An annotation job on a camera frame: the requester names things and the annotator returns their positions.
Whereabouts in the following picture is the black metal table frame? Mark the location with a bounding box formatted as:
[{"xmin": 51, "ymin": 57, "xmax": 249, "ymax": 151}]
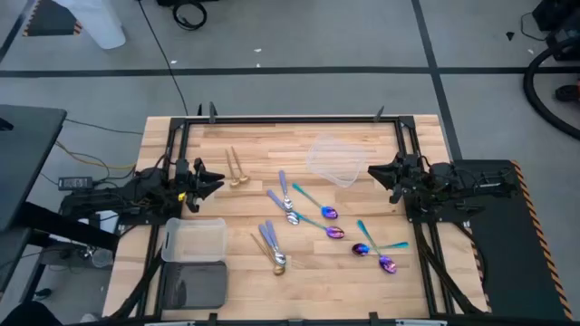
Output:
[{"xmin": 108, "ymin": 115, "xmax": 488, "ymax": 326}]

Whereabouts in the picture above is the black hazard striped mat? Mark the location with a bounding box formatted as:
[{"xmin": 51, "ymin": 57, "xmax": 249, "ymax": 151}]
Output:
[{"xmin": 22, "ymin": 0, "xmax": 83, "ymax": 37}]

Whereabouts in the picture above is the grey plastic bin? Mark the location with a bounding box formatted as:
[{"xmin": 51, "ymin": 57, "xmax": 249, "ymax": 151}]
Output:
[{"xmin": 159, "ymin": 260, "xmax": 229, "ymax": 311}]

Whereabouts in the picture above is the black equipment case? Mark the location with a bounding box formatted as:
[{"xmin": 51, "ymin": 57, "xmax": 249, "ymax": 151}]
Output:
[{"xmin": 532, "ymin": 0, "xmax": 580, "ymax": 62}]

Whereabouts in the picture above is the thick black hose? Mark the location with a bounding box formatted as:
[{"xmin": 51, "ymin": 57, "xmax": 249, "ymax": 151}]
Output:
[{"xmin": 522, "ymin": 38, "xmax": 580, "ymax": 141}]

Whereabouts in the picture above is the coiled black cable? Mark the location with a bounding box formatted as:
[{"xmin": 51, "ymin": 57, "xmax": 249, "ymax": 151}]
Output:
[{"xmin": 171, "ymin": 0, "xmax": 208, "ymax": 32}]

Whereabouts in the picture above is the clear plastic bin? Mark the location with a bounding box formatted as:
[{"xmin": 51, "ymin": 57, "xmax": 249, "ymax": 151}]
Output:
[
  {"xmin": 305, "ymin": 132, "xmax": 369, "ymax": 189},
  {"xmin": 160, "ymin": 216, "xmax": 228, "ymax": 264}
]

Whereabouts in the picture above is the white plastic object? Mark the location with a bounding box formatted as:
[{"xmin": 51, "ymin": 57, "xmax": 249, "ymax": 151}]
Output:
[{"xmin": 53, "ymin": 0, "xmax": 127, "ymax": 51}]

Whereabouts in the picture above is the black floor cable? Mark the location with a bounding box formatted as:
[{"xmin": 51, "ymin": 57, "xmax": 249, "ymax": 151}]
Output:
[{"xmin": 137, "ymin": 0, "xmax": 189, "ymax": 117}]

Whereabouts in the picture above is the white paper sheet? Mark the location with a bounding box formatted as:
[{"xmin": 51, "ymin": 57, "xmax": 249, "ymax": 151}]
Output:
[{"xmin": 81, "ymin": 210, "xmax": 121, "ymax": 236}]

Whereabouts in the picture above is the black desk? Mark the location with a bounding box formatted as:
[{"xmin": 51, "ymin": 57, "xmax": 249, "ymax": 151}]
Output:
[{"xmin": 0, "ymin": 104, "xmax": 68, "ymax": 233}]

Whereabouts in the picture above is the orange black device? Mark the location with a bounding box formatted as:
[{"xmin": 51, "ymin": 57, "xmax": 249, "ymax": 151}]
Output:
[{"xmin": 555, "ymin": 79, "xmax": 580, "ymax": 103}]

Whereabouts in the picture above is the yellow floor cable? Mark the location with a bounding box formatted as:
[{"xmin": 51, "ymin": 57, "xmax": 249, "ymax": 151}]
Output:
[{"xmin": 54, "ymin": 139, "xmax": 137, "ymax": 172}]

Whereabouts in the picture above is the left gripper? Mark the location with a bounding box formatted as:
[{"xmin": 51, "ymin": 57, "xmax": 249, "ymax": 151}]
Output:
[{"xmin": 174, "ymin": 157, "xmax": 227, "ymax": 214}]

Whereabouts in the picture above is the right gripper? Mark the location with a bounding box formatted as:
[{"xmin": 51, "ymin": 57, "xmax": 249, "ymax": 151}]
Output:
[{"xmin": 367, "ymin": 152, "xmax": 427, "ymax": 205}]

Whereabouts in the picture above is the black hazard striped platform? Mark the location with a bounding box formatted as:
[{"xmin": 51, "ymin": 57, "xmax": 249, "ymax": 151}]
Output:
[{"xmin": 452, "ymin": 158, "xmax": 575, "ymax": 321}]

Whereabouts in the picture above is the clear round jar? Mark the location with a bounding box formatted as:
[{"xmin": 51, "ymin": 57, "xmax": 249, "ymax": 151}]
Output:
[{"xmin": 90, "ymin": 247, "xmax": 114, "ymax": 269}]

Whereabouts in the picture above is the iridescent purple teal spoon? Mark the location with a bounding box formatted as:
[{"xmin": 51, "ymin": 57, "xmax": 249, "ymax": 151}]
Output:
[
  {"xmin": 291, "ymin": 182, "xmax": 340, "ymax": 220},
  {"xmin": 355, "ymin": 219, "xmax": 399, "ymax": 275},
  {"xmin": 295, "ymin": 211, "xmax": 346, "ymax": 240},
  {"xmin": 351, "ymin": 241, "xmax": 410, "ymax": 258}
]

